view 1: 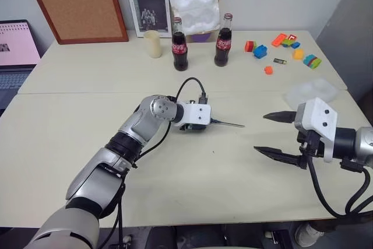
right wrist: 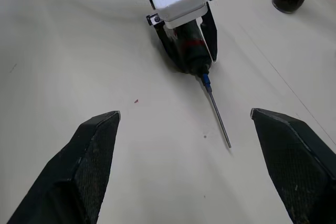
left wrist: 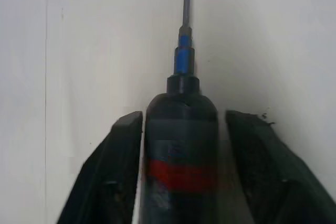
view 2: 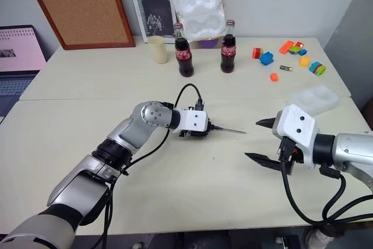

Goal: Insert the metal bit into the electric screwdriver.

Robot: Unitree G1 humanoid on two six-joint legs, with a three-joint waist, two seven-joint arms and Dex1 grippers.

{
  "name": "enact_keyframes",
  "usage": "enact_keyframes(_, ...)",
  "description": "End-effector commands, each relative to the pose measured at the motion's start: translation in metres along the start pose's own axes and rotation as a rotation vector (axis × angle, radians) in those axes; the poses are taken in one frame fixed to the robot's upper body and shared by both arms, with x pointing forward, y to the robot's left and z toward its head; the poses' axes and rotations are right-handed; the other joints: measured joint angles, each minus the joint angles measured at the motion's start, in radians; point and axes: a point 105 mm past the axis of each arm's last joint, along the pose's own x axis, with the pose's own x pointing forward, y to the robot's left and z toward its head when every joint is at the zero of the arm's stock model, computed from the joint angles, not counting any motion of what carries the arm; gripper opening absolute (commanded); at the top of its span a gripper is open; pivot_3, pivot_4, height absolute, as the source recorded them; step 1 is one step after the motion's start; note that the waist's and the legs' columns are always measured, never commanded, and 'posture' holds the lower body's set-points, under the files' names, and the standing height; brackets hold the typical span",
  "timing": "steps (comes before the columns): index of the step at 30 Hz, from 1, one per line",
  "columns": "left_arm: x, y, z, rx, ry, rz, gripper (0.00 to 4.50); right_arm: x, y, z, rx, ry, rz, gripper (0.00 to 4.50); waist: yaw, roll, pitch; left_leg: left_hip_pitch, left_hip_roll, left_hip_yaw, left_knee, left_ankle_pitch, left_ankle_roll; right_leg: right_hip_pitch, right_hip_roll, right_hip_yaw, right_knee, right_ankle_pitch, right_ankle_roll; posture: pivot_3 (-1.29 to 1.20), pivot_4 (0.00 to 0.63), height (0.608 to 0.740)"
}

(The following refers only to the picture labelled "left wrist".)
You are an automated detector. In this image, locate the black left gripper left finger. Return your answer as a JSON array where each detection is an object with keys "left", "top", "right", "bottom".
[{"left": 56, "top": 110, "right": 144, "bottom": 224}]

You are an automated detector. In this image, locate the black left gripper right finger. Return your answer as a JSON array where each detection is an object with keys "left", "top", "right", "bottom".
[{"left": 225, "top": 110, "right": 336, "bottom": 224}]

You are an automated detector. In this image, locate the black red electric screwdriver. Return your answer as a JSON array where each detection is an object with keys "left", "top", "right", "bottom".
[{"left": 140, "top": 34, "right": 220, "bottom": 224}]

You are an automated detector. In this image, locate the thin metal screwdriver bit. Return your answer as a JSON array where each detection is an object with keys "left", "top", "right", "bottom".
[{"left": 179, "top": 0, "right": 194, "bottom": 36}]

